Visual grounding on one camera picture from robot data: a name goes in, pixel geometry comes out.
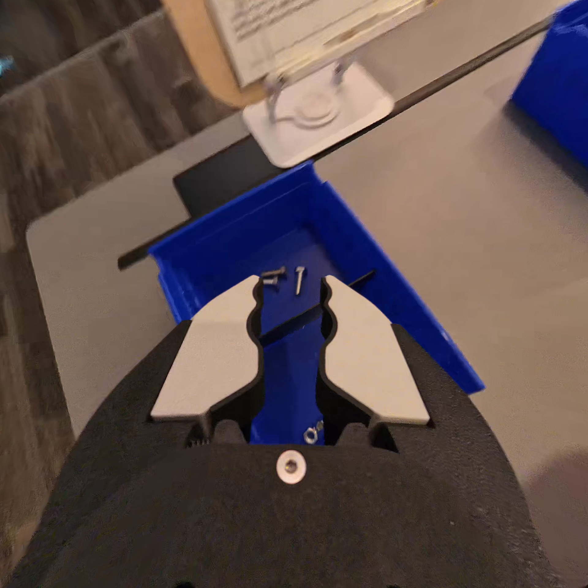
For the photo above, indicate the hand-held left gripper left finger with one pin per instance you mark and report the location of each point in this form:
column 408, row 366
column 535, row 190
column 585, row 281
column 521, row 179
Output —
column 206, row 367

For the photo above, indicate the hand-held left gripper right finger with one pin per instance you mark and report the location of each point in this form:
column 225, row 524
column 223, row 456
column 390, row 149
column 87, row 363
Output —
column 372, row 367

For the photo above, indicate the blue plastic bin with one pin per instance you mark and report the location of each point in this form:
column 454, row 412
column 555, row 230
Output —
column 220, row 257
column 560, row 92

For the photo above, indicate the thin dark strip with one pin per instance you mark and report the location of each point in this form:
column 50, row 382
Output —
column 294, row 324

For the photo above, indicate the steel hex nut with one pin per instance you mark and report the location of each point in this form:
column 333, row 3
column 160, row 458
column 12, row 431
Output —
column 306, row 434

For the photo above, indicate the black desk mat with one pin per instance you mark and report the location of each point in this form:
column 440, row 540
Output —
column 216, row 179

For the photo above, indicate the white stand base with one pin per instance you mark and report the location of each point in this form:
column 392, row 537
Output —
column 358, row 110

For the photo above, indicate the white instruction sheet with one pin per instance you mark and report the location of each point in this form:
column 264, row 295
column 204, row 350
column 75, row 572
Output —
column 285, row 27

